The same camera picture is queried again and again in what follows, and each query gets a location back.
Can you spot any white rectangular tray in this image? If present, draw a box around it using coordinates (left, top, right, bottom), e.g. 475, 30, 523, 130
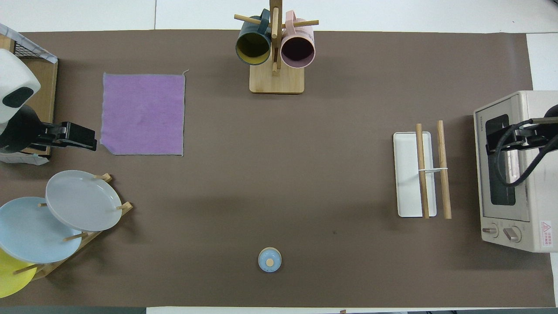
393, 120, 452, 219

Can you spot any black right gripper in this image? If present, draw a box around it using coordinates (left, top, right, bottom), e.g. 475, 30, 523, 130
485, 123, 548, 154

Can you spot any wooden shelf box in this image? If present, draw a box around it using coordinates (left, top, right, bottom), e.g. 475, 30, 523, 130
0, 34, 58, 157

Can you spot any brown table mat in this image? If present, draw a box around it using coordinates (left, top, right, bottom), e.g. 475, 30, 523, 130
0, 30, 556, 308

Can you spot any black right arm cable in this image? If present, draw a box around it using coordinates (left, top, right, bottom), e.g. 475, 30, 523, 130
493, 118, 558, 187

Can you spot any purple grey-backed towel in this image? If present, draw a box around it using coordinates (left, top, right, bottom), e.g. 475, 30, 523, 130
100, 69, 189, 156

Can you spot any dark teal mug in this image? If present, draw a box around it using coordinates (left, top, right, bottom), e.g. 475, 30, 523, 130
235, 9, 272, 66

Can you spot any beige toaster oven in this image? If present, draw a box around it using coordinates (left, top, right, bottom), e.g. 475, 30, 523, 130
473, 90, 558, 253

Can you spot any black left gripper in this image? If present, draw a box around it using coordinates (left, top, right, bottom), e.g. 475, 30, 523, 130
38, 121, 98, 152

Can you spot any light blue plate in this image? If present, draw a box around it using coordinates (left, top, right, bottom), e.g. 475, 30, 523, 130
0, 197, 83, 264

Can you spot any pink mug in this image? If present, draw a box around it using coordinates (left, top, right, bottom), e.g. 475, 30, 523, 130
280, 10, 316, 69

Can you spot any grey plate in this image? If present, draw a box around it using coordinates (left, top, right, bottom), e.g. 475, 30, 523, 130
45, 170, 123, 232

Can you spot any wooden mug tree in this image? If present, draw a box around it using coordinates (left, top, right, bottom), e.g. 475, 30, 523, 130
234, 0, 319, 94

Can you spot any wooden plate rack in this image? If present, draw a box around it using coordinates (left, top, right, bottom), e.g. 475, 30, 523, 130
13, 173, 133, 280

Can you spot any black wire basket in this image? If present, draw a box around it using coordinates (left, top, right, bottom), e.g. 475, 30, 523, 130
13, 39, 42, 59

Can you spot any yellow plate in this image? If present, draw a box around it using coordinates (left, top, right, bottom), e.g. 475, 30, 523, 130
0, 248, 38, 299

